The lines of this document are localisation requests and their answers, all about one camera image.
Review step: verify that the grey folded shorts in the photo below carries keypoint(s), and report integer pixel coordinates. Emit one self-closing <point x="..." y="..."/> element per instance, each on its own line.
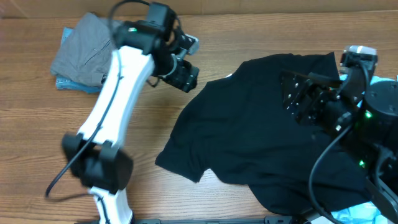
<point x="86" y="54"/>

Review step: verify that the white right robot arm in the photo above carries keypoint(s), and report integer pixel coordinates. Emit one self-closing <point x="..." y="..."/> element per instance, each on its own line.
<point x="360" y="116"/>

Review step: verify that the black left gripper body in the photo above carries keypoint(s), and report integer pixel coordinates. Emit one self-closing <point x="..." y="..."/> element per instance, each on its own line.
<point x="173" y="71"/>

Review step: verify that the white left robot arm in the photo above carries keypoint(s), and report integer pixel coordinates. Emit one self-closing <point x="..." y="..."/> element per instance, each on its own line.
<point x="153" y="47"/>

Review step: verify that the blue denim folded garment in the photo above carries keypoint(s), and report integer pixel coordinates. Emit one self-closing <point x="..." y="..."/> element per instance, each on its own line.
<point x="63" y="83"/>

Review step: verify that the light blue t-shirt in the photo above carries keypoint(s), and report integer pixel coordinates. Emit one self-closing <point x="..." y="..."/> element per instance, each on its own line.
<point x="365" y="213"/>

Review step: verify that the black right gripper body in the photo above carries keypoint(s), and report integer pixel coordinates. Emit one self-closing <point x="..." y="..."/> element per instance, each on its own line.
<point x="321" y="94"/>

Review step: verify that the black t-shirt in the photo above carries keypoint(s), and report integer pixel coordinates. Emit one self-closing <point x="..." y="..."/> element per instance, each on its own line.
<point x="236" y="127"/>

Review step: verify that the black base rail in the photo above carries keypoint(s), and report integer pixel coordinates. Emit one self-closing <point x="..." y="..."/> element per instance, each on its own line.
<point x="265" y="220"/>

